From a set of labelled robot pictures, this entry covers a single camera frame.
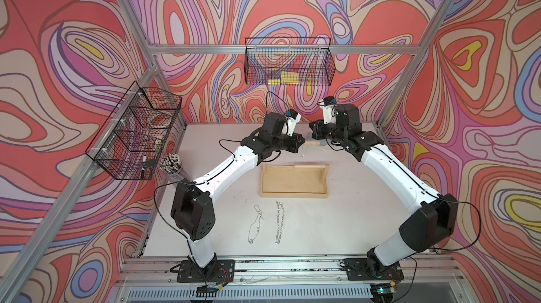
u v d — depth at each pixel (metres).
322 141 0.73
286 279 0.73
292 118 0.70
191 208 0.45
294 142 0.69
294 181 0.97
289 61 0.96
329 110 0.69
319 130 0.69
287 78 0.91
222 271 0.72
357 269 0.72
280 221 0.85
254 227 0.84
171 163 0.81
